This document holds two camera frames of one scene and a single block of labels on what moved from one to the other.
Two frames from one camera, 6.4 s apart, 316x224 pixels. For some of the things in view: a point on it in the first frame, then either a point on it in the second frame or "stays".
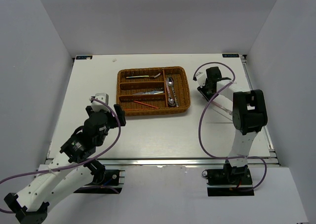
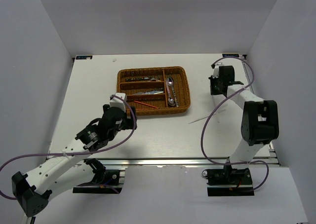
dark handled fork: x=143 y=76 → x=138 y=79
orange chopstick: x=145 y=104 stays
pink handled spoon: x=171 y=101 stays
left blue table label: x=84 y=57 stays
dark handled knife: x=154 y=92 stays
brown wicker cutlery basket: x=145 y=91 stays
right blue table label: x=230 y=55 stays
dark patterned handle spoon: x=170 y=82 → x=173 y=102
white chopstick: x=219 y=123 → x=206 y=117
